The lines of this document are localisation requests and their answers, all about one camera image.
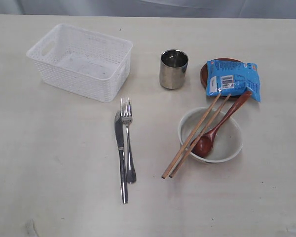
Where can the silver fork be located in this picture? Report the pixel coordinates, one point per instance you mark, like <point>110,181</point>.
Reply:
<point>126,117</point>

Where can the silver table knife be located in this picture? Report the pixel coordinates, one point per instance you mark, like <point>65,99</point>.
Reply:
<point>118,127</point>

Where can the steel cup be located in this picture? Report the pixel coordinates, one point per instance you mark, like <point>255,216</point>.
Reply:
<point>173,66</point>

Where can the brown wooden chopstick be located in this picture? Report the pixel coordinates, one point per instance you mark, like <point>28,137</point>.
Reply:
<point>190,146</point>
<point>185,144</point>

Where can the brown wooden spoon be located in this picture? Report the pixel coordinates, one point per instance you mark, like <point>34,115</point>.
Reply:
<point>206,142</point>

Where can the brown wooden plate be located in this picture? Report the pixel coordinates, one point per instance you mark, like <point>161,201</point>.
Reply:
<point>204,76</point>

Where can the white perforated plastic basket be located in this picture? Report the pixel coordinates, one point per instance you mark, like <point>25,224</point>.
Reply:
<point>87,63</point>

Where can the white ceramic bowl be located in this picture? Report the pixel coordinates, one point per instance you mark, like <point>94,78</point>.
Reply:
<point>228,139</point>

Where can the blue snack bag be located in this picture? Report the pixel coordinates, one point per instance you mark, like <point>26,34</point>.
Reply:
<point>232,78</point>

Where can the grey curtain backdrop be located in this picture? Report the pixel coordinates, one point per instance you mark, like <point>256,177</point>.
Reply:
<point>278,9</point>

